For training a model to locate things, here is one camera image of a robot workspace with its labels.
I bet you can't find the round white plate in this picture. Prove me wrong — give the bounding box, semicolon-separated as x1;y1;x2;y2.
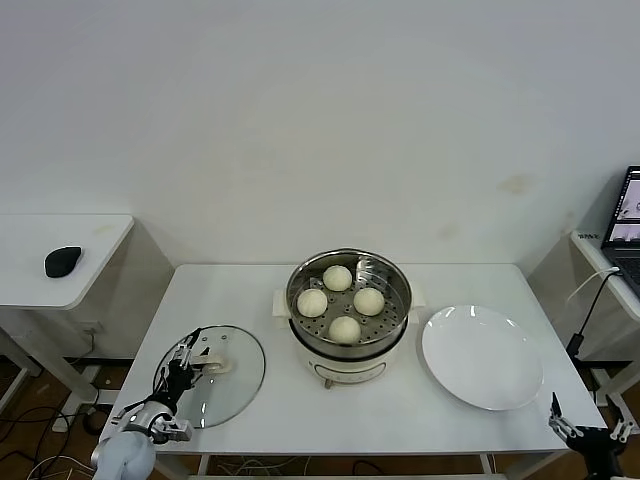
421;303;545;412

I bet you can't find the black power adapter cable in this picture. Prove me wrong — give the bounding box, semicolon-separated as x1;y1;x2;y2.
566;269;624;360

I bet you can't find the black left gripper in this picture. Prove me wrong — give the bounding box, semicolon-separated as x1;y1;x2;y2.
162;327;211;402

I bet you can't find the round glass pot lid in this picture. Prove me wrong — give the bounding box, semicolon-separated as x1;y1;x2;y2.
152;324;266;430

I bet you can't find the open black laptop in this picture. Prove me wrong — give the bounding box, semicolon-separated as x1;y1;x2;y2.
599;164;640;292

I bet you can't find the cream electric cooker pot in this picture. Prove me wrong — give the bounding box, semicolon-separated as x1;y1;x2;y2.
271;288;427;391

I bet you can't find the white cable bundle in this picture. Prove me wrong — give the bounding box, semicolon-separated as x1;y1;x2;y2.
217;455;306;479

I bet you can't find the white laptop cable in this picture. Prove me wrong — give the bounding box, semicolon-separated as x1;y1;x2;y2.
567;267;622;304

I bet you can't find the black computer mouse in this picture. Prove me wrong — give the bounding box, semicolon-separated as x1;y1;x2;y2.
43;244;84;279

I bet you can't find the white table underframe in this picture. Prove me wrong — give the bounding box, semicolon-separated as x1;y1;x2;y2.
144;452;574;480

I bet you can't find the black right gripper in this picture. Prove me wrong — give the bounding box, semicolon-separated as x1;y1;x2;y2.
547;391;640;480

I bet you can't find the white steamed baozi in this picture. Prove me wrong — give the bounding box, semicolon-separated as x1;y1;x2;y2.
327;314;361;345
321;264;352;292
296;288;329;318
353;287;386;317

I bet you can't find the stainless steel steamer basket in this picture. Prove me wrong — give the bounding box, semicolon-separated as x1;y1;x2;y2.
285;248;414;359

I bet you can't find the white side table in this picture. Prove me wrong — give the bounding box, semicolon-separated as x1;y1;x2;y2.
0;213;176;434

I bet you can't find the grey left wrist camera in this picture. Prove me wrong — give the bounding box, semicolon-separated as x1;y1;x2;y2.
151;418;194;445

